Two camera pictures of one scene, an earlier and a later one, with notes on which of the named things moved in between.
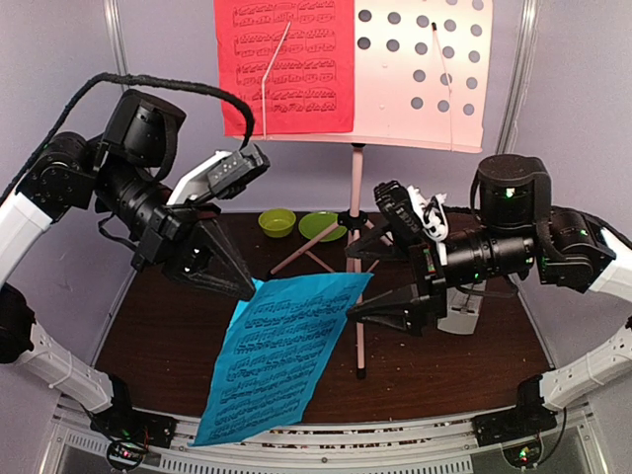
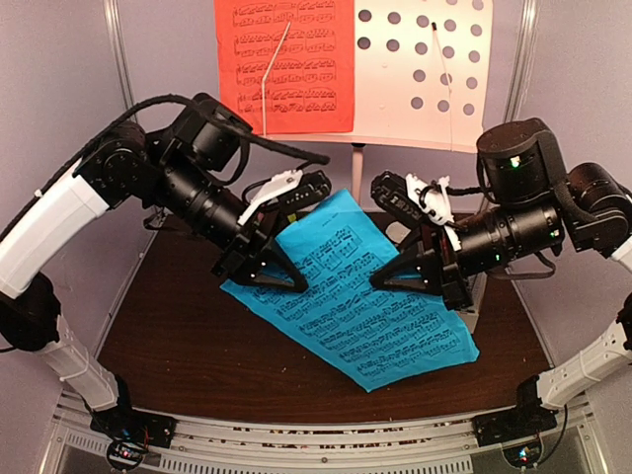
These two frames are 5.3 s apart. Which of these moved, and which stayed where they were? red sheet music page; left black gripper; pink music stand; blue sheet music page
Moved: blue sheet music page; left black gripper
Stayed: pink music stand; red sheet music page
